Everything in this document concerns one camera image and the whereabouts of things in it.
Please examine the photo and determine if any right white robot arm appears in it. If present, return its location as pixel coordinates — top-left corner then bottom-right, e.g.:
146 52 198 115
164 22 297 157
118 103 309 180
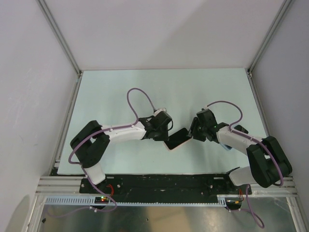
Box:
189 109 293 194

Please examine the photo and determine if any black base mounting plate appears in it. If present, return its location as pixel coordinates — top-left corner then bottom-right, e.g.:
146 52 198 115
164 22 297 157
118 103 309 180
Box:
79 174 252 204

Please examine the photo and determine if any aluminium front frame rail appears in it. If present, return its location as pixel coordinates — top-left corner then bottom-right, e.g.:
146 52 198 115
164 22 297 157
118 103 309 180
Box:
36 176 298 197

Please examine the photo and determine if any pink phone case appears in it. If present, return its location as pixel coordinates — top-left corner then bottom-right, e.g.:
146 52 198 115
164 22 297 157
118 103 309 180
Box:
164 138 192 151

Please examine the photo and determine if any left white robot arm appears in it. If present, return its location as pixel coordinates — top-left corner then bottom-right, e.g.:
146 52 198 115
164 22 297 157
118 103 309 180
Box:
70 109 173 193

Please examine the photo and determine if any black smartphone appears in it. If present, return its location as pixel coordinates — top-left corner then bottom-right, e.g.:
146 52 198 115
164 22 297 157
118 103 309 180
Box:
164 128 191 150

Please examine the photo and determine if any right aluminium frame post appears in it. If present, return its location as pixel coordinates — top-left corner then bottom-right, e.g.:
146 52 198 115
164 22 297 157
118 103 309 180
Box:
247 0 295 78

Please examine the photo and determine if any left aluminium frame post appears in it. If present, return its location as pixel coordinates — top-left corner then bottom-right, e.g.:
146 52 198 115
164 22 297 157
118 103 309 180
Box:
36 0 82 76

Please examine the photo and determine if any white slotted cable duct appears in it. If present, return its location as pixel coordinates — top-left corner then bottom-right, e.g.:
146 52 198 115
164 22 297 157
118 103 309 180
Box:
44 195 229 207

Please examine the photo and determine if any aluminium frame post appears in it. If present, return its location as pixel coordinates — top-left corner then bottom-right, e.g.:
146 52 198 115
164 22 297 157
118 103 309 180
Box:
247 0 295 78
36 0 82 76

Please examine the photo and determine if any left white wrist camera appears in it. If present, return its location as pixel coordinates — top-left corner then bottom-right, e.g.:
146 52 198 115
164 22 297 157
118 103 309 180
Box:
154 108 166 116

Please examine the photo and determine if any blue cased smartphone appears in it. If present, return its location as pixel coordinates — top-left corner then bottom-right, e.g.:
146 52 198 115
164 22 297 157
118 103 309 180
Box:
220 125 249 150

